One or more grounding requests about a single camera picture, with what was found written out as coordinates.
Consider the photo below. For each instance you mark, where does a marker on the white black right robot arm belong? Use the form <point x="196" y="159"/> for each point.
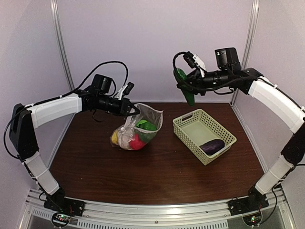
<point x="254" y="84"/>

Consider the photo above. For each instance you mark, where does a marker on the aluminium left corner post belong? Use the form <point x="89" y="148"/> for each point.
<point x="60" y="42"/>

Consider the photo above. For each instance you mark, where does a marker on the clear zip top bag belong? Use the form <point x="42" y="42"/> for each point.
<point x="147" y="113"/>

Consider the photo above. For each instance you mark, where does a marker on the circuit board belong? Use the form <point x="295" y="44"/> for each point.
<point x="60" y="220"/>
<point x="252" y="220"/>

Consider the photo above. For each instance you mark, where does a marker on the left circuit board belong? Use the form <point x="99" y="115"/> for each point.
<point x="60" y="220"/>

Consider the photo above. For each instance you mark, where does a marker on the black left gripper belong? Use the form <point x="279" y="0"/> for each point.
<point x="123" y="108"/>

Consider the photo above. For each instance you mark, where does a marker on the aluminium right corner post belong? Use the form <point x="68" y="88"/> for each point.
<point x="254" y="15"/>

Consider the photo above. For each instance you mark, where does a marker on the right circuit board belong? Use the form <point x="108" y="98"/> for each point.
<point x="252" y="220"/>

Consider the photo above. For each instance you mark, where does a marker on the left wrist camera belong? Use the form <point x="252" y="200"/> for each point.
<point x="124" y="91"/>

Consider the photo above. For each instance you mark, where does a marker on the purple toy eggplant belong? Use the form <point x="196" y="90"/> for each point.
<point x="213" y="146"/>

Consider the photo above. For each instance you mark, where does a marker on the yellow toy pepper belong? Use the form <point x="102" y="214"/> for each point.
<point x="114" y="138"/>

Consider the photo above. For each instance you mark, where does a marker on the aluminium corner post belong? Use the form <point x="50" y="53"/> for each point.
<point x="254" y="15"/>
<point x="60" y="42"/>

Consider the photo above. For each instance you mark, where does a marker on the pale green perforated basket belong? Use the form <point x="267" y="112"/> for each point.
<point x="197" y="128"/>

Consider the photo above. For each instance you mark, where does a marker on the green toy pepper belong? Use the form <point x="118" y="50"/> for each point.
<point x="146" y="125"/>

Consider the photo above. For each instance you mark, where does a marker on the aluminium front rail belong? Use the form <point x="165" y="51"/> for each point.
<point x="207" y="215"/>

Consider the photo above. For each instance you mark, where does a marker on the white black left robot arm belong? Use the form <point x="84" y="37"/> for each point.
<point x="28" y="119"/>

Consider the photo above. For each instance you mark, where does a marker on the white toy cauliflower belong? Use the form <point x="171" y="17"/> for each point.
<point x="125" y="135"/>

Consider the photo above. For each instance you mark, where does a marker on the dark green toy cucumber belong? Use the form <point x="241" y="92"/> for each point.
<point x="180" y="78"/>

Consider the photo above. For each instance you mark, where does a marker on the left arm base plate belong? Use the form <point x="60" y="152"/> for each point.
<point x="66" y="205"/>

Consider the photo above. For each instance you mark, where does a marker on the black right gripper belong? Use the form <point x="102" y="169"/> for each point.
<point x="194" y="80"/>

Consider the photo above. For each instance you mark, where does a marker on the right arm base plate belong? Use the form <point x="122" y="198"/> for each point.
<point x="246" y="204"/>

